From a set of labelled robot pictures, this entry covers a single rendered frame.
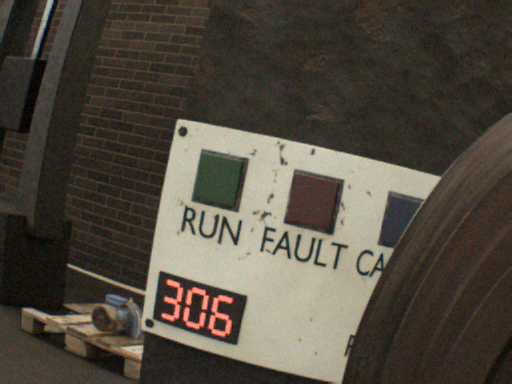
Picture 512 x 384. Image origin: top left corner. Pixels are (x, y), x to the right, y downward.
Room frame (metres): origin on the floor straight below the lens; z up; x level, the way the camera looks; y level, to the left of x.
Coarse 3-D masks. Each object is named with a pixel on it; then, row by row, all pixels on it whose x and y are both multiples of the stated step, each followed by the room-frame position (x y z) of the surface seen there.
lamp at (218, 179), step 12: (204, 156) 0.94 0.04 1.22; (216, 156) 0.93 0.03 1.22; (204, 168) 0.94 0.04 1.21; (216, 168) 0.93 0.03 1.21; (228, 168) 0.93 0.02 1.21; (240, 168) 0.92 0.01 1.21; (204, 180) 0.94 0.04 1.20; (216, 180) 0.93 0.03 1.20; (228, 180) 0.93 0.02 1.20; (204, 192) 0.93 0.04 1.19; (216, 192) 0.93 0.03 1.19; (228, 192) 0.93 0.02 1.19; (228, 204) 0.93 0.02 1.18
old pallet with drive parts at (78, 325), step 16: (64, 304) 5.74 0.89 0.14; (80, 304) 5.91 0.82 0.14; (96, 304) 6.06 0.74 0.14; (32, 320) 5.27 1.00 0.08; (48, 320) 5.23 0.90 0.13; (64, 320) 5.29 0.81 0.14; (80, 320) 5.42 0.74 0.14; (80, 336) 5.14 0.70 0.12; (96, 336) 5.21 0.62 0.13; (112, 336) 5.26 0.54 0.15; (128, 336) 5.39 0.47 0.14; (144, 336) 5.52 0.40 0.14; (80, 352) 5.14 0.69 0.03; (96, 352) 5.22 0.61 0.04; (112, 352) 5.40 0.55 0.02; (128, 352) 5.02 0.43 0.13; (128, 368) 5.02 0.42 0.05
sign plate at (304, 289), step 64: (192, 128) 0.95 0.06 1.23; (192, 192) 0.94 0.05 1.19; (256, 192) 0.92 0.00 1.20; (384, 192) 0.88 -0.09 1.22; (192, 256) 0.94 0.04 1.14; (256, 256) 0.92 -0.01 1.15; (320, 256) 0.90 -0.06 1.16; (384, 256) 0.87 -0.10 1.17; (192, 320) 0.93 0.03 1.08; (256, 320) 0.91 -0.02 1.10; (320, 320) 0.89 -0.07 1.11
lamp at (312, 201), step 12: (300, 180) 0.90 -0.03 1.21; (312, 180) 0.90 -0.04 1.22; (324, 180) 0.89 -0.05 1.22; (300, 192) 0.90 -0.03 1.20; (312, 192) 0.90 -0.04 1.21; (324, 192) 0.89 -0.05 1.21; (336, 192) 0.89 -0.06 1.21; (300, 204) 0.90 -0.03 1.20; (312, 204) 0.90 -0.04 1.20; (324, 204) 0.89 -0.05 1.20; (288, 216) 0.90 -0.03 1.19; (300, 216) 0.90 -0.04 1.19; (312, 216) 0.90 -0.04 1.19; (324, 216) 0.89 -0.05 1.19; (324, 228) 0.89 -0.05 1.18
